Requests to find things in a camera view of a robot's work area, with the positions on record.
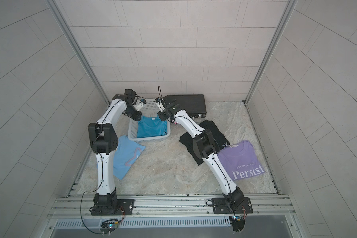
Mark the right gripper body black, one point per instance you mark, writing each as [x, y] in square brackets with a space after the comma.
[164, 116]

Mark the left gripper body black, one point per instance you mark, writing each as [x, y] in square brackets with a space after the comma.
[135, 114]

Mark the teal t-shirt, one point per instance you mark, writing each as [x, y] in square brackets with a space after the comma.
[151, 127]

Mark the black t-shirt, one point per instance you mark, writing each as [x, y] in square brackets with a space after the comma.
[220, 139]

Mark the light blue t-shirt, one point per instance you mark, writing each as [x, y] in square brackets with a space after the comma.
[127, 153]

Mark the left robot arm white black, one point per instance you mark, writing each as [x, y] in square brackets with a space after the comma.
[104, 142]

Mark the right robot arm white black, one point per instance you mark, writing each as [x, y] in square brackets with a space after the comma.
[204, 146]

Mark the purple folded t-shirt Persist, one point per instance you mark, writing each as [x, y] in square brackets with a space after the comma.
[240, 161]

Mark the black hard case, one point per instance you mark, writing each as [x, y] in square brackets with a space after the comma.
[194, 104]

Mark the left green circuit board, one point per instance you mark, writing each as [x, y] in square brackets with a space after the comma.
[108, 226]

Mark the green circuit board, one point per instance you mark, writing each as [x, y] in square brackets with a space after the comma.
[108, 226]
[237, 223]

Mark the right green circuit board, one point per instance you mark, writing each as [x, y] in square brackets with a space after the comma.
[237, 223]

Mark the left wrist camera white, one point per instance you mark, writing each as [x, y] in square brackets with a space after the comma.
[139, 104]

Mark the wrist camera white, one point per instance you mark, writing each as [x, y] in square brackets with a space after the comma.
[160, 102]
[139, 104]

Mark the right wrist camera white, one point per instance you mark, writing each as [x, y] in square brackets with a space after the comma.
[160, 102]

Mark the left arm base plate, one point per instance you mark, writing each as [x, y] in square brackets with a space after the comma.
[109, 207]

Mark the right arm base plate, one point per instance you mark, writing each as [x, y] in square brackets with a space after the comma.
[226, 206]

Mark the aluminium mounting rail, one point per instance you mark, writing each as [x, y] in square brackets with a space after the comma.
[171, 206]

